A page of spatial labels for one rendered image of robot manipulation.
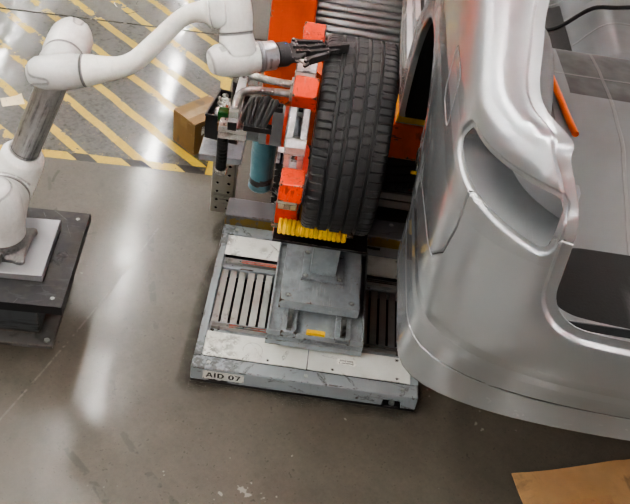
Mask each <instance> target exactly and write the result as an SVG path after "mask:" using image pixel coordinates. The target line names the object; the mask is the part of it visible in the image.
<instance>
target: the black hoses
mask: <svg viewBox="0 0 630 504"><path fill-rule="evenodd" d="M258 104H259V105H258ZM283 108H284V104H281V103H279V100H278V99H273V98H272V97H271V96H269V95H266V96H262V97H261V96H257V97H256V96H253V97H252V98H251V100H250V102H249V106H248V110H247V114H246V119H245V121H244V124H243V131H250V132H256V133H263V134H269V135H271V133H272V126H273V125H269V124H268V123H269V121H270V119H271V117H272V115H273V113H274V112H277V113H283Z"/></svg>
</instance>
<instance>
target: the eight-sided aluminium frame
mask: <svg viewBox="0 0 630 504"><path fill-rule="evenodd" d="M317 66H318V63H315V64H312V65H311V70H310V72H304V71H303V64H301V63H298V66H297V70H296V72H295V76H296V75H301V76H307V77H314V78H316V75H317V74H316V73H317ZM296 112H297V107H292V106H291V112H290V118H289V125H288V132H287V135H286V139H285V146H284V153H283V154H284V160H283V167H286V168H293V169H299V170H302V167H303V157H304V156H305V150H306V143H307V138H306V136H307V129H308V123H309V116H310V112H311V109H305V110H304V117H303V123H302V130H301V137H298V136H293V132H294V126H295V119H296ZM292 156H297V160H293V159H291V157H292ZM277 204H278V207H277V208H278V209H283V210H290V211H296V208H297V204H296V203H290V202H283V201H278V199H277Z"/></svg>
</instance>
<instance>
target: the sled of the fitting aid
mask: <svg viewBox="0 0 630 504"><path fill-rule="evenodd" d="M287 244H288V243H283V242H280V248H279V254H278V260H277V266H276V273H275V279H274V285H273V292H272V298H271V304H270V311H269V317H268V323H267V330H266V337H265V343H270V344H277V345H284V346H291V347H298V348H305V349H311V350H318V351H325V352H332V353H339V354H346V355H353V356H361V352H362V348H363V344H364V328H365V306H366V285H367V264H368V252H367V254H366V255H364V254H362V269H361V288H360V306H359V314H358V318H350V317H343V316H336V315H329V314H322V313H315V312H308V311H302V310H295V309H288V308H281V307H278V305H279V298H280V291H281V285H282V278H283V271H284V264H285V258H286V251H287Z"/></svg>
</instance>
